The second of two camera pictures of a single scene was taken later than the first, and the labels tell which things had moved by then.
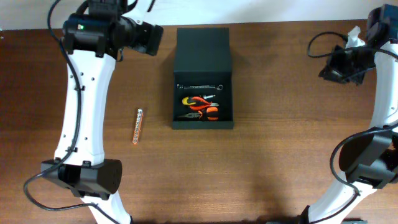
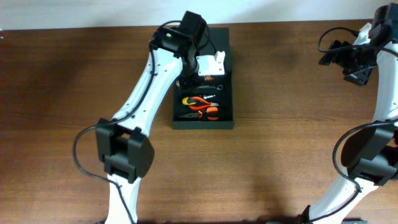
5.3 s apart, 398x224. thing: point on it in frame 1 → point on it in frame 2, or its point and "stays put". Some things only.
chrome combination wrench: (219, 87) stays put
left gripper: (152, 40) → (196, 81)
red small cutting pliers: (202, 106) stays put
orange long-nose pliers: (203, 114) stays put
